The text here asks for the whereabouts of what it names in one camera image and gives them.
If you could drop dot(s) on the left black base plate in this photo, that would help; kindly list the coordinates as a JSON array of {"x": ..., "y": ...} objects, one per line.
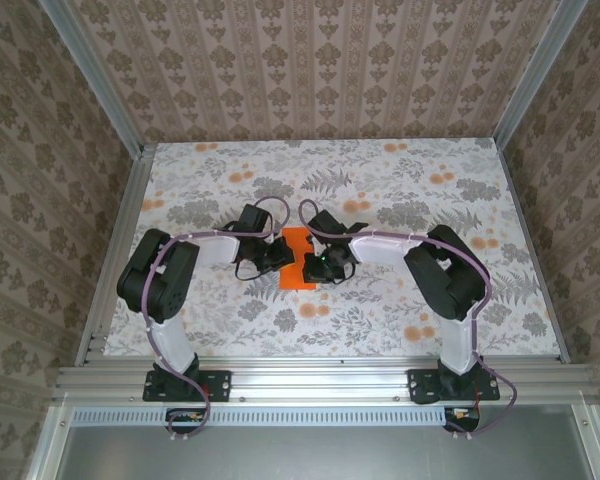
[{"x": 220, "y": 385}]

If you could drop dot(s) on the left aluminium corner post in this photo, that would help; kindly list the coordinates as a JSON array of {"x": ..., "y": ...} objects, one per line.
[{"x": 99, "y": 80}]

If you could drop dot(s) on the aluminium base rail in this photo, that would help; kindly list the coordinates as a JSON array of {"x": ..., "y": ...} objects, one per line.
[{"x": 320, "y": 382}]

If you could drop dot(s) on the floral patterned table cover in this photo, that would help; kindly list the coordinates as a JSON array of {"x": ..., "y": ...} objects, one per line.
[{"x": 280, "y": 165}]

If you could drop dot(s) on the right aluminium corner post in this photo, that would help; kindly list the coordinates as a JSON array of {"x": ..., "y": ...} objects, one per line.
[{"x": 537, "y": 70}]

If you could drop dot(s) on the aluminium corner post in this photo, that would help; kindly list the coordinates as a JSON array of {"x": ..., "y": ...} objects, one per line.
[
  {"x": 537, "y": 70},
  {"x": 99, "y": 80}
]

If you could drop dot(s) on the left aluminium side rail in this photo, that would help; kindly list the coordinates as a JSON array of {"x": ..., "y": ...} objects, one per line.
[{"x": 123, "y": 225}]

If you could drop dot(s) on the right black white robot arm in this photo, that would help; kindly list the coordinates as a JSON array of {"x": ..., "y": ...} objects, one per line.
[{"x": 445, "y": 280}]

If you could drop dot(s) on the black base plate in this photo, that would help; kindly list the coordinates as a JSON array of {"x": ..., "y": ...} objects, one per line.
[
  {"x": 220, "y": 385},
  {"x": 420, "y": 385}
]

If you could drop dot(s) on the orange paper sheet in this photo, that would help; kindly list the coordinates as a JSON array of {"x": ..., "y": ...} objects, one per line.
[{"x": 292, "y": 280}]

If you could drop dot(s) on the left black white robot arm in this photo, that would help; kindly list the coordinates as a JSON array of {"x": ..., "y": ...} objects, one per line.
[{"x": 160, "y": 280}]

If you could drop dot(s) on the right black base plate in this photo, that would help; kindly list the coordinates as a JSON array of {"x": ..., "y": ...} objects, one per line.
[{"x": 420, "y": 385}]

